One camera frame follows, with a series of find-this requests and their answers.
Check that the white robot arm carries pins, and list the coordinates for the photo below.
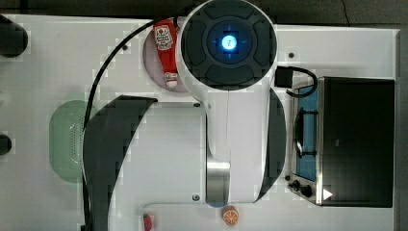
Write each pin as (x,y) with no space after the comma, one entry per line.
(227,146)

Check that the black toaster oven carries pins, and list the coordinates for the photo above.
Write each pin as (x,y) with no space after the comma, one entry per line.
(343,142)

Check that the grey round plate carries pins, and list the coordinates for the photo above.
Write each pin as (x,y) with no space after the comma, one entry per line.
(153,64)

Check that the red ketchup bottle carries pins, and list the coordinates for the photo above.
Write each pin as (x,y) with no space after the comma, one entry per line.
(166,48)

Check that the orange slice toy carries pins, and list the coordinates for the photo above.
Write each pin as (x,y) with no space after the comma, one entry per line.
(230,215)

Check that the red strawberry toy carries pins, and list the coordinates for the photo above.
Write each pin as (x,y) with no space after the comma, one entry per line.
(147,222)

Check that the green oval colander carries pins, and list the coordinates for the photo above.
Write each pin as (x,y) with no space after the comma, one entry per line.
(66,131)

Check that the black round object lower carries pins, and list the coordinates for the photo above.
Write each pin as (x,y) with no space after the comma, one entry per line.
(6,144)

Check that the black round object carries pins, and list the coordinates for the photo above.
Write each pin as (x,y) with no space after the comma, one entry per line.
(13,38)
(6,144)

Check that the black round object top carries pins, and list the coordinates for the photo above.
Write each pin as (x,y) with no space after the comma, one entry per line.
(13,38)

